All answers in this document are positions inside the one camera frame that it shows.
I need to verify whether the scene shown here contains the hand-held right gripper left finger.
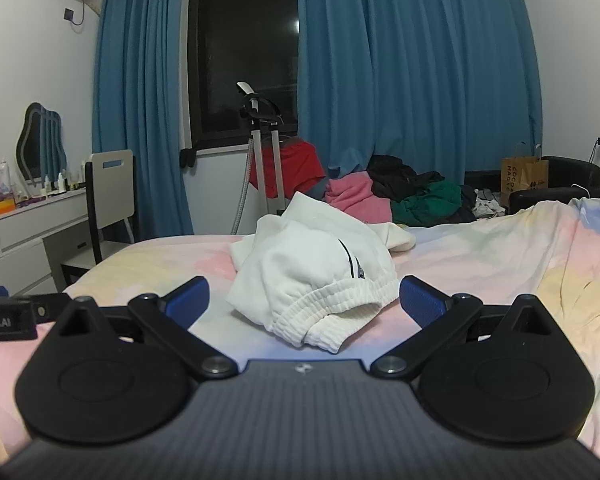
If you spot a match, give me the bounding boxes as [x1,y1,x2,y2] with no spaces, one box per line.
[55,276,240,380]

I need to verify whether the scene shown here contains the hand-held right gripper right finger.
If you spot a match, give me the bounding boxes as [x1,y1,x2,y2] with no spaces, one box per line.
[370,275,556,381]

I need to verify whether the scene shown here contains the white pants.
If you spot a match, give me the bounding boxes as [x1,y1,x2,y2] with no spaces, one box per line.
[226,191,417,356]

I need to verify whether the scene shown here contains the white vanity desk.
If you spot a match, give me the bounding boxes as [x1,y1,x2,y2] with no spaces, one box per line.
[0,187,101,296]

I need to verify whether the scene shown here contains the pastel bed duvet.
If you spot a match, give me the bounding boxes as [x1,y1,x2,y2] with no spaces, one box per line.
[0,195,600,461]

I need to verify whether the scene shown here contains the patterned white cloth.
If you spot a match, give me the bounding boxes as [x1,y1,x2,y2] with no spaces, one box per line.
[472,187,509,219]

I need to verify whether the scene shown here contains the pink cloth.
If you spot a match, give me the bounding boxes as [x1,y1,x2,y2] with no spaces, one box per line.
[325,172,396,226]

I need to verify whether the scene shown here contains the black cloth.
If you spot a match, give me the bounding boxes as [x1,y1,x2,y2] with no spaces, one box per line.
[367,155,446,203]

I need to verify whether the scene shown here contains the beige chair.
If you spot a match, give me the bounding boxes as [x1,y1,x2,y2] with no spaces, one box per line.
[60,149,141,291]

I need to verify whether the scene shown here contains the garment steamer stand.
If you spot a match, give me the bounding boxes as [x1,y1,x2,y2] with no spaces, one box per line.
[232,81,293,236]

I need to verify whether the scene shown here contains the brown paper bag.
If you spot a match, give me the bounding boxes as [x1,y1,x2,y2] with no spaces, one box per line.
[501,141,551,196]

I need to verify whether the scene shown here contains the red cloth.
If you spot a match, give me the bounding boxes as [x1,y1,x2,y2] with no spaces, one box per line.
[250,141,328,193]

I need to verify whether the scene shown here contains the black sofa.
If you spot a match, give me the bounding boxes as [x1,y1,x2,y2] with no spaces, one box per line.
[464,156,600,216]

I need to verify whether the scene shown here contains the narrow blue curtain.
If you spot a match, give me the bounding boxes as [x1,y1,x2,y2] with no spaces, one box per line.
[91,0,196,241]

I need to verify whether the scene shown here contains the wide blue curtain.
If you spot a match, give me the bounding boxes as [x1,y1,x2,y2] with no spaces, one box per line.
[295,0,543,196]

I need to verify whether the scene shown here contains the dark window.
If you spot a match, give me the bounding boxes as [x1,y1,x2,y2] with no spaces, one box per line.
[186,0,301,153]

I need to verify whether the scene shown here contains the wavy frame mirror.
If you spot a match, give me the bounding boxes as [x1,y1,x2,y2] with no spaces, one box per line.
[14,102,68,186]

